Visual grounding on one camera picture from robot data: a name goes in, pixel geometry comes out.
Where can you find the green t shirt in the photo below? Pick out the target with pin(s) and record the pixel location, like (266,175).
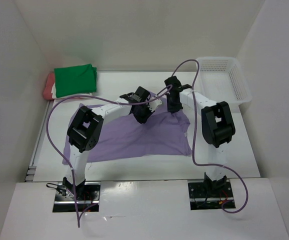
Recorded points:
(81,79)

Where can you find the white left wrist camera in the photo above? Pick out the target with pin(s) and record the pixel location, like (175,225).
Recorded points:
(154,104)

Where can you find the cream white t shirt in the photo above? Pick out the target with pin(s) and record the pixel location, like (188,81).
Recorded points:
(54,93)

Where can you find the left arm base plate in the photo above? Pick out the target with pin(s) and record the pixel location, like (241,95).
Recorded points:
(88,200)

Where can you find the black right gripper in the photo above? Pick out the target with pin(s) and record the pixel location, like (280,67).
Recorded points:
(173,109)

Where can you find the white plastic basket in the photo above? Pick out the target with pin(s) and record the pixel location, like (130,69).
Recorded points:
(222,79)

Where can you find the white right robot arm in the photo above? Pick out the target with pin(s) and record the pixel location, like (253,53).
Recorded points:
(217,128)

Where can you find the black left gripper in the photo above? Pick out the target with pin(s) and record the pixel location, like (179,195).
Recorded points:
(143,120)

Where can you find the purple t shirt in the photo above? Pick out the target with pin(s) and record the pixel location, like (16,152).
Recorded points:
(164,133)

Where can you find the red t shirt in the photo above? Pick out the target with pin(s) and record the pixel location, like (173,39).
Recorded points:
(48,86)

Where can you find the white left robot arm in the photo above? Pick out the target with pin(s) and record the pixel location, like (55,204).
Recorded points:
(85,130)

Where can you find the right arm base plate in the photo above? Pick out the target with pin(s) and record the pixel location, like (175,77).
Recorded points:
(200,199)

